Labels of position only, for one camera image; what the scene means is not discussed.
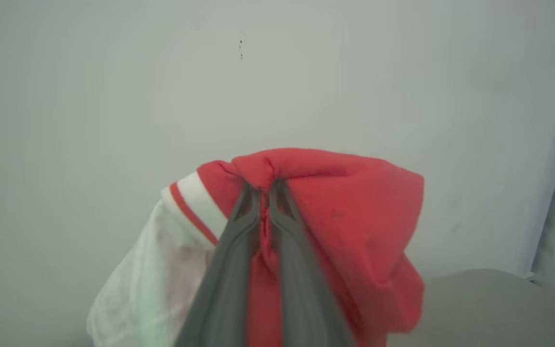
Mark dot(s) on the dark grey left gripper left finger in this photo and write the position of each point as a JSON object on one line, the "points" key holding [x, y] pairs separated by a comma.
{"points": [[224, 289]]}

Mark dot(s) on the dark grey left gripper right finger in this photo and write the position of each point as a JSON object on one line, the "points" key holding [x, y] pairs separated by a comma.
{"points": [[301, 289]]}

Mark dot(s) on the red white polo shirt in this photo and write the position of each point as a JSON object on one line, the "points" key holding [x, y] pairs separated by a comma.
{"points": [[354, 217]]}

